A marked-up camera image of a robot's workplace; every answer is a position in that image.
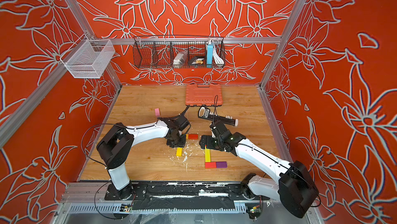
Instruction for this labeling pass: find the bright yellow block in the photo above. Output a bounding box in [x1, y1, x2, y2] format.
[176, 147, 183, 157]

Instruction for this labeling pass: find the small red block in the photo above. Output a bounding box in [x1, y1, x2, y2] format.
[188, 134, 199, 140]

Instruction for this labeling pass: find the lime yellow long block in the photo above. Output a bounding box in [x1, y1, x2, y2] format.
[205, 148, 211, 163]

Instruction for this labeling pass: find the dark purple block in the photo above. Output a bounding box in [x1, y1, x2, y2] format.
[216, 162, 227, 168]

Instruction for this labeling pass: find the long red block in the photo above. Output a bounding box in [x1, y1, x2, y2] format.
[205, 162, 217, 169]

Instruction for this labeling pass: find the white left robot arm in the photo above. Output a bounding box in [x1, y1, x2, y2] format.
[96, 117, 191, 192]

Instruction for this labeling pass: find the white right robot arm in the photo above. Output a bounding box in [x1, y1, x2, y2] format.
[199, 133, 319, 218]

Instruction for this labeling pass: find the orange plastic tool case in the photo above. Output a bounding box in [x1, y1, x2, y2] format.
[185, 84, 223, 107]

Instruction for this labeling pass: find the silver packet in basket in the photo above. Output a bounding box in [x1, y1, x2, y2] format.
[173, 51, 188, 68]

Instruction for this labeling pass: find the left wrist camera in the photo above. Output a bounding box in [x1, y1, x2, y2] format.
[173, 115, 191, 134]

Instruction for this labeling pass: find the black wire wall basket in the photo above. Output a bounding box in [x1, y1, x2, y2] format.
[132, 35, 226, 69]

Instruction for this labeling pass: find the white wire basket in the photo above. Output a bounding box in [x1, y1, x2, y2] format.
[62, 40, 115, 79]

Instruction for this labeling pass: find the aluminium frame post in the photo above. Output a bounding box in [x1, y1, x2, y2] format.
[65, 0, 96, 40]

